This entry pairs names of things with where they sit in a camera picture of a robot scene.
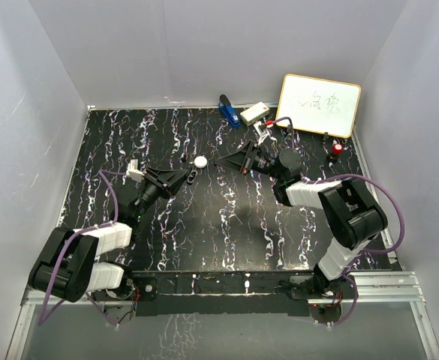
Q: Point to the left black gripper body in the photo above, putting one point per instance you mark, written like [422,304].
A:
[160,185]

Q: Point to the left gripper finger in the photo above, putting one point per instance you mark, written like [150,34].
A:
[176,183]
[168,174]

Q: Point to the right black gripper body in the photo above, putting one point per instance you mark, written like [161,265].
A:
[260,162]

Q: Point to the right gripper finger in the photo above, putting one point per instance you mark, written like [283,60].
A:
[232,164]
[239,157]

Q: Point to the white earbud charging case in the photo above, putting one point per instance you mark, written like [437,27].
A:
[200,162]

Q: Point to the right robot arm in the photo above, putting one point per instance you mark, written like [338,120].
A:
[354,216]

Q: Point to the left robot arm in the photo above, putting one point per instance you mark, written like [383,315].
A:
[66,267]

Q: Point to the whiteboard left black stand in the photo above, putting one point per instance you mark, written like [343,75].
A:
[289,130]

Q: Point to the whiteboard black stand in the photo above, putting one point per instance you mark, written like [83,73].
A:
[326,136]
[289,130]

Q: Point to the white staple box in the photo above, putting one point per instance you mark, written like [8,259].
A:
[254,113]

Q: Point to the blue stapler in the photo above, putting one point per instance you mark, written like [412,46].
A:
[228,111]

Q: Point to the whiteboard right black stand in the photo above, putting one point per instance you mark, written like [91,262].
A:
[326,136]

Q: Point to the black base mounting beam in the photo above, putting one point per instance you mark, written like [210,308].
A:
[154,293]

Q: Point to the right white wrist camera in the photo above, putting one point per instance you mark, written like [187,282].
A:
[262,129]

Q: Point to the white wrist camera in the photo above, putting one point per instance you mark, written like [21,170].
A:
[262,129]
[133,172]

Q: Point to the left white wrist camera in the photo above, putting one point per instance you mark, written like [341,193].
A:
[133,172]

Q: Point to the small whiteboard yellow frame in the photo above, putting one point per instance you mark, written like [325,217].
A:
[319,106]

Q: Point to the aluminium rail frame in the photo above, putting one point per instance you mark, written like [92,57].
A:
[228,223]

